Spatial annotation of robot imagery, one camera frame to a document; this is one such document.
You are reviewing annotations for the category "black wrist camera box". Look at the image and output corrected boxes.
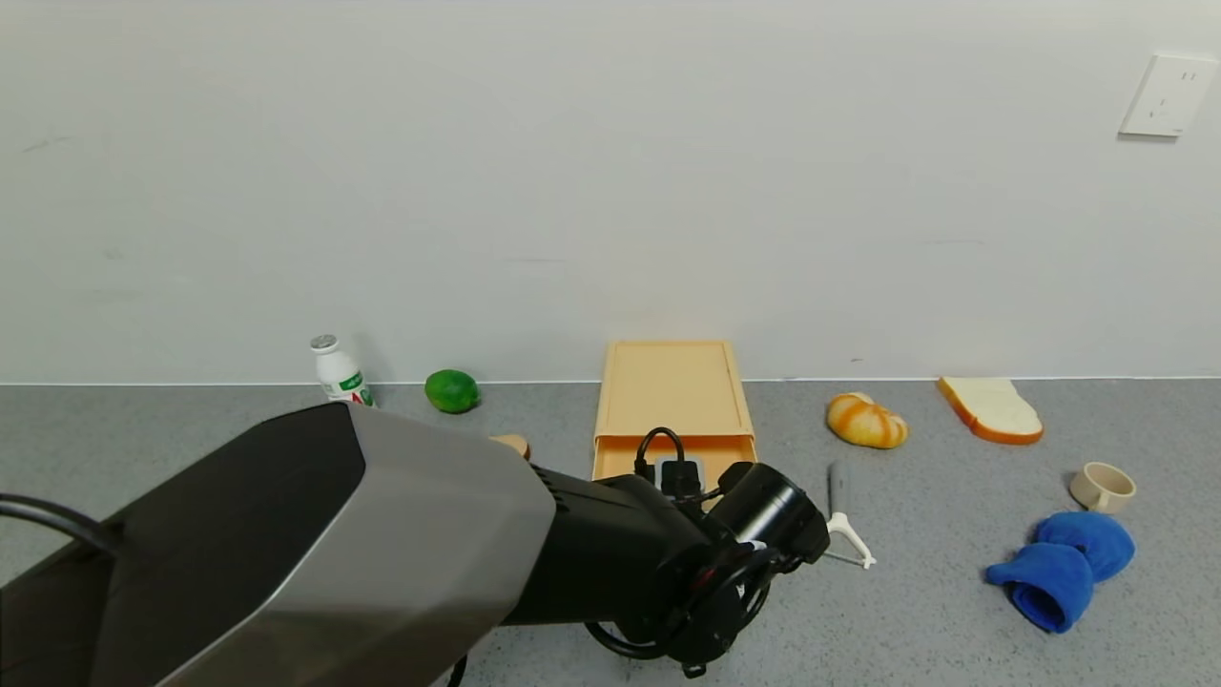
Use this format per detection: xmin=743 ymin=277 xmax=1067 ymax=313
xmin=653 ymin=456 xmax=709 ymax=501

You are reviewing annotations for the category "green lime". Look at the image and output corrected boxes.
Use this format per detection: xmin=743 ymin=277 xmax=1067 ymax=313
xmin=424 ymin=368 xmax=482 ymax=415

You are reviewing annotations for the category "beige cup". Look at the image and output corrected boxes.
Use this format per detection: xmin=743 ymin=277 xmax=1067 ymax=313
xmin=1068 ymin=462 xmax=1137 ymax=514

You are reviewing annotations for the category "white bread slice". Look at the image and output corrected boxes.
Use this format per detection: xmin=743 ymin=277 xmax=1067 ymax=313
xmin=937 ymin=376 xmax=1045 ymax=446

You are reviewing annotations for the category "blue towel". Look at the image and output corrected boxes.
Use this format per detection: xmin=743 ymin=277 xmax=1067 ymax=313
xmin=985 ymin=511 xmax=1136 ymax=635

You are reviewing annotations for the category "yellow wooden drawer cabinet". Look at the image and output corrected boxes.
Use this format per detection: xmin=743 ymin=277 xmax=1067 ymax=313
xmin=593 ymin=341 xmax=757 ymax=444

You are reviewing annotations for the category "orange striped bread roll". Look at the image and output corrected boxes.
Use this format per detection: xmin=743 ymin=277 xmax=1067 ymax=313
xmin=826 ymin=391 xmax=910 ymax=450

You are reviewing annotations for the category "white drink bottle green label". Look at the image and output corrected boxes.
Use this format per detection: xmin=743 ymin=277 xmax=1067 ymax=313
xmin=309 ymin=334 xmax=377 ymax=409

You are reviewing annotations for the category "white wall socket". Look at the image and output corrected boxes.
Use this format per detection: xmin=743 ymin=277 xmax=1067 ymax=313
xmin=1118 ymin=53 xmax=1220 ymax=139

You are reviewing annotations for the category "white peeler with grey handle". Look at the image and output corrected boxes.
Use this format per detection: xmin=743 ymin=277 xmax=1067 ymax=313
xmin=823 ymin=462 xmax=878 ymax=571

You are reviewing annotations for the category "thick black cable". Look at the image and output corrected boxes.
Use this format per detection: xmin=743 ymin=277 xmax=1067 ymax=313
xmin=0 ymin=494 xmax=125 ymax=559

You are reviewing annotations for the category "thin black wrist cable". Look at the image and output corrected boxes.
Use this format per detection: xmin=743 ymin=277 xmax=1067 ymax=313
xmin=584 ymin=427 xmax=776 ymax=663

